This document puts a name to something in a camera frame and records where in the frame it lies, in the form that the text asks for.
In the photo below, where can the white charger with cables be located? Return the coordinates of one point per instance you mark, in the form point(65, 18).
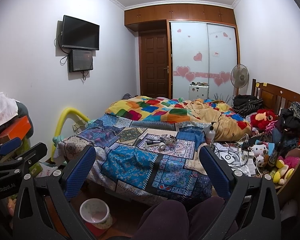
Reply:
point(236, 158)

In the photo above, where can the wooden bed headboard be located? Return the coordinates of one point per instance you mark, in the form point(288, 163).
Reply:
point(274, 97)

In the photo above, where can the wooden overhead cabinets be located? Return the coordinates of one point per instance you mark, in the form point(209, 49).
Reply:
point(156, 16)

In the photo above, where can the purple cosmetic tube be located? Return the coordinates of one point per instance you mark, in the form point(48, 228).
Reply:
point(153, 142)

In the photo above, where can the colourful patchwork blanket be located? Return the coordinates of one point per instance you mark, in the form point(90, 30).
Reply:
point(227, 124)

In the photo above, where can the clear pump bottle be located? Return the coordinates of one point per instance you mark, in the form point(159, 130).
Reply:
point(210, 134)

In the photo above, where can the blue patterned bed quilt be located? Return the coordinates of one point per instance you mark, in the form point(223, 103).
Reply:
point(129, 168)

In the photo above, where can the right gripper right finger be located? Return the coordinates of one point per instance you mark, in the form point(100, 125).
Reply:
point(251, 209)

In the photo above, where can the brown wooden door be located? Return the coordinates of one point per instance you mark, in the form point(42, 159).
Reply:
point(154, 75)

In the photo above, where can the white small cabinet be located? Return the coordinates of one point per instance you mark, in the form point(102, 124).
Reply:
point(198, 90)

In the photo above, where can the person's dark trouser legs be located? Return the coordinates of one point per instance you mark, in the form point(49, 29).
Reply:
point(171, 220)

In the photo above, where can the white hello kitty plush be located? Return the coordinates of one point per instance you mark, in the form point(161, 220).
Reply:
point(260, 151)

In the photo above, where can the red plush toy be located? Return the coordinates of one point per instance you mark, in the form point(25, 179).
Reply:
point(262, 118)

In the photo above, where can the yellow foam bed rail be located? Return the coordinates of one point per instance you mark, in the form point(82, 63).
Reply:
point(61, 121)

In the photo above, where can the standing electric fan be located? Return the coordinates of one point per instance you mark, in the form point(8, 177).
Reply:
point(239, 77)

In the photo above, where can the small black wall monitor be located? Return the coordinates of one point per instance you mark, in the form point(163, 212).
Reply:
point(80, 61)

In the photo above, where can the black wall television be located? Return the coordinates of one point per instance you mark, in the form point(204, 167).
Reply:
point(79, 34)

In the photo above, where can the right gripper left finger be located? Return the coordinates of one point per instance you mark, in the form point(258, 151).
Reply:
point(43, 209)

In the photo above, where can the black striped clothes pile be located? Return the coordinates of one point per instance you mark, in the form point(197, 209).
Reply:
point(245, 105)

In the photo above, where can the frosted sliding wardrobe doors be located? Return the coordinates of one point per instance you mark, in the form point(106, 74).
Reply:
point(203, 52)

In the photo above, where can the orange box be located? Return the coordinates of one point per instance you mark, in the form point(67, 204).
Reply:
point(18, 129)

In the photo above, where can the white cloth bundle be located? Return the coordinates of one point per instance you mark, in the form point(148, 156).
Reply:
point(8, 108)

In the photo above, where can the person's left hand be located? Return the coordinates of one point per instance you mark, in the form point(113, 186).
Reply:
point(11, 205)

